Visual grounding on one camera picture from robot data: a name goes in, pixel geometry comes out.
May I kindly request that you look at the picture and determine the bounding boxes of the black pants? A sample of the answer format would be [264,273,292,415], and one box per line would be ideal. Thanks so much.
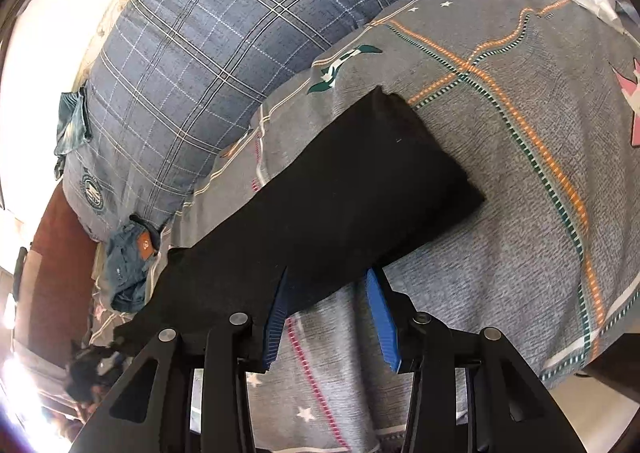
[114,89,484,367]

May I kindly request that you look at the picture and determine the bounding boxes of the blue jeans with leather patch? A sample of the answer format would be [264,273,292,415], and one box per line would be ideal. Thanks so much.
[105,213,160,313]

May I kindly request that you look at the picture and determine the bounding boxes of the brown wooden headboard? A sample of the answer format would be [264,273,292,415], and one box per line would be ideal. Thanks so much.
[14,186,96,367]

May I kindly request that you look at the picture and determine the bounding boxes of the blue denim garment on pillow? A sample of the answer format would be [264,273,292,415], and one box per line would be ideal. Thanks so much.
[54,86,92,180]

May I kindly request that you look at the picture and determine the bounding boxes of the grey patterned bed sheet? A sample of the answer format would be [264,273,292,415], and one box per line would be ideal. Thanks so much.
[89,0,640,453]

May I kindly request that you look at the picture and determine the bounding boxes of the blue plaid pillow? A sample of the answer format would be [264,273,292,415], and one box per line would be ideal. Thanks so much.
[62,0,397,241]

